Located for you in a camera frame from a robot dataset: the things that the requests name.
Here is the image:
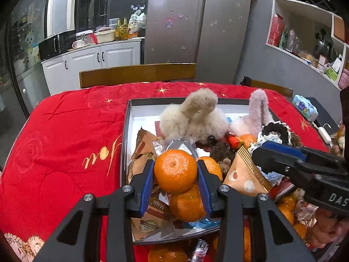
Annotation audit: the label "black and white scrunchie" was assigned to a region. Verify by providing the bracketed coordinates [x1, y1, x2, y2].
[258, 123, 293, 143]

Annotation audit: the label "blue printed tissue pack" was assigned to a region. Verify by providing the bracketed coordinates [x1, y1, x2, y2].
[292, 94, 319, 121]

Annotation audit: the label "pink fluffy hair claw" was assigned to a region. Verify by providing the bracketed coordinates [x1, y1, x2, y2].
[230, 89, 274, 135]

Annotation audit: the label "red flat packet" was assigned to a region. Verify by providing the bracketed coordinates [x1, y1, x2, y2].
[270, 181, 296, 201]

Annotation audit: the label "glass sliding door with stickers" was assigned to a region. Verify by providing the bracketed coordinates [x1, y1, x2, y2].
[0, 0, 50, 115]

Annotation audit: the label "white plastic bag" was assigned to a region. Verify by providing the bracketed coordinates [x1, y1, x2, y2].
[128, 9, 147, 35]

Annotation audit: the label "white wall shelf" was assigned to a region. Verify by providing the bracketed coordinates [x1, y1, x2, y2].
[266, 0, 349, 90]

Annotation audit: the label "blue crochet scrunchie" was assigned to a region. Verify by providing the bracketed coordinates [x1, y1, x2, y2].
[249, 136, 285, 184]

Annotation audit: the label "black notebook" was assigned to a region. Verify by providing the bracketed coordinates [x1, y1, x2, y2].
[305, 97, 340, 136]

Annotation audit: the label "cream plastic basin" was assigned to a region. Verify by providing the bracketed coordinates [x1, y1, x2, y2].
[95, 31, 116, 43]

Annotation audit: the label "pile of tangerines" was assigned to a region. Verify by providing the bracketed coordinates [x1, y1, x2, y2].
[147, 134, 308, 262]

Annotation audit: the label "pink pouch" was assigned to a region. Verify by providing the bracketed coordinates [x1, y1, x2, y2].
[338, 69, 349, 89]

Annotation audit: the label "beige fluffy hair claw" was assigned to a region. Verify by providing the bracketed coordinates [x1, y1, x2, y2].
[159, 88, 229, 144]

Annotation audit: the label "white power adapter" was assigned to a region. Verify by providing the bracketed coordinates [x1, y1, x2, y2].
[313, 124, 332, 143]

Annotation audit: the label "dark red candy bar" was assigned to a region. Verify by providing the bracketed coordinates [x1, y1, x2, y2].
[188, 239, 210, 262]

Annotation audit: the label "dark shallow gift box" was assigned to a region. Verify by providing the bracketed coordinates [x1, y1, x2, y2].
[119, 97, 296, 243]

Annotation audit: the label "red carton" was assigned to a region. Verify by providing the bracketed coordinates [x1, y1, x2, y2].
[269, 13, 284, 47]

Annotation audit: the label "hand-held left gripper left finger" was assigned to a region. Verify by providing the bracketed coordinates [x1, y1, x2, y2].
[33, 160, 156, 262]

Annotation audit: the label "single orange tangerine fruit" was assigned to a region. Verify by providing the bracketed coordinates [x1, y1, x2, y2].
[153, 148, 198, 193]

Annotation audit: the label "brown snack packets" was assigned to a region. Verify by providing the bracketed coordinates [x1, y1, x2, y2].
[127, 127, 176, 241]

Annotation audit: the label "beige triangular snack packet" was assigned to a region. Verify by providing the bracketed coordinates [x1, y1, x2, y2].
[222, 146, 273, 197]

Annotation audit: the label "white kitchen cabinet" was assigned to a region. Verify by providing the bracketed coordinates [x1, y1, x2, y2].
[41, 40, 142, 96]

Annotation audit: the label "brown crochet scrunchie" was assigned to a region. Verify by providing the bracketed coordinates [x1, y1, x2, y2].
[289, 132, 304, 147]

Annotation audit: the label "silver double door fridge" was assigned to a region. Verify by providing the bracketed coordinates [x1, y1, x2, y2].
[144, 0, 251, 84]

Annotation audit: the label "round clear lid tin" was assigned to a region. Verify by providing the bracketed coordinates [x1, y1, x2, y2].
[164, 139, 199, 159]

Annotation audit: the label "red printed blanket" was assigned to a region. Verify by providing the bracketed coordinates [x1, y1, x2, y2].
[0, 81, 332, 262]

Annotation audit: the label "small cream toy figures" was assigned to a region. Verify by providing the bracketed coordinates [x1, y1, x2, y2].
[330, 126, 346, 157]

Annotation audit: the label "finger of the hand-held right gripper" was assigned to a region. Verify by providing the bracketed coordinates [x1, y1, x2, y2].
[262, 140, 310, 161]
[251, 146, 299, 182]

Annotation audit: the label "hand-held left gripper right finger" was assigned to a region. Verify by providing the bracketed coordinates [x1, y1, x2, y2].
[197, 160, 314, 262]

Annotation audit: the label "black microwave oven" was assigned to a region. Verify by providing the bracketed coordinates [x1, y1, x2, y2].
[38, 30, 77, 60]

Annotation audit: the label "person's right hand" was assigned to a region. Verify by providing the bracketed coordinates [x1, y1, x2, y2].
[311, 207, 345, 250]

